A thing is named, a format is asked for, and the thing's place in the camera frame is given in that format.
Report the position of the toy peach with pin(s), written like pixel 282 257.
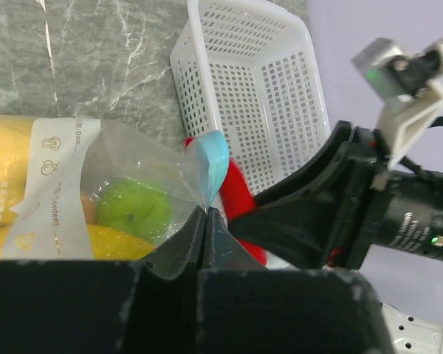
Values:
pixel 88 208

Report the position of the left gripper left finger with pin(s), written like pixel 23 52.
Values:
pixel 70 306

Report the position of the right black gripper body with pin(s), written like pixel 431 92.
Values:
pixel 406 216

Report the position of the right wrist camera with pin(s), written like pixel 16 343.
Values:
pixel 408 84

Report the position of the yellow toy banana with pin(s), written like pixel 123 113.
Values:
pixel 112 244

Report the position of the yellow toy potato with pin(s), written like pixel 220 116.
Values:
pixel 15 133

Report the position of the green toy fruit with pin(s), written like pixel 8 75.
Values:
pixel 137 208

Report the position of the red chili pepper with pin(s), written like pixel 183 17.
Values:
pixel 237 200

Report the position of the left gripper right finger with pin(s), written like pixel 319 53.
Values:
pixel 242 307

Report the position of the clear zip top bag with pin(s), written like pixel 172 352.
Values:
pixel 73 155

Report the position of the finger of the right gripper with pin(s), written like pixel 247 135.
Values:
pixel 299 218

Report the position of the white plastic basket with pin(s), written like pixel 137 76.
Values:
pixel 248 69

